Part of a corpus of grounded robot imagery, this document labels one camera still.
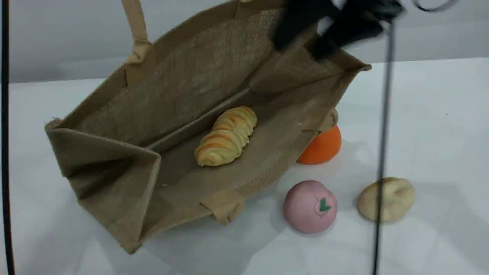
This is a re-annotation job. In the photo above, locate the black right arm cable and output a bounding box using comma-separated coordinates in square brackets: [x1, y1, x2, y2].
[372, 0, 461, 275]

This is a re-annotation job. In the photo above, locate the pale egg yolk pastry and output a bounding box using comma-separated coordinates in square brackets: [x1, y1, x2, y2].
[357, 177, 416, 223]

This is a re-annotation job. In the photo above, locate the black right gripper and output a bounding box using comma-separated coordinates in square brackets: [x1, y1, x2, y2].
[273, 0, 405, 60]

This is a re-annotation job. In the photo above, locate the long striped bread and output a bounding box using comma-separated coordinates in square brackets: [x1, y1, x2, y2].
[194, 106, 257, 167]

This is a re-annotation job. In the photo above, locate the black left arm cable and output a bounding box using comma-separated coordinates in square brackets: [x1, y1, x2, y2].
[0, 0, 16, 275]

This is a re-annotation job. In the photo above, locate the brown jute tote bag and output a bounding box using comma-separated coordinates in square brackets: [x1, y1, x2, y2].
[44, 0, 372, 254]

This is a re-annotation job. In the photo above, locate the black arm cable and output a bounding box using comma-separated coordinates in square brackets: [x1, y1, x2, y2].
[372, 0, 461, 275]
[0, 0, 16, 275]

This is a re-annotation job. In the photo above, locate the orange toy fruit with stem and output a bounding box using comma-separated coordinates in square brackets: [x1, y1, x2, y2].
[297, 125, 342, 165]

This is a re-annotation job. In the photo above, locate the pink toy peach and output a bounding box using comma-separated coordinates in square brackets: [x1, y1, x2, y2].
[283, 180, 338, 234]

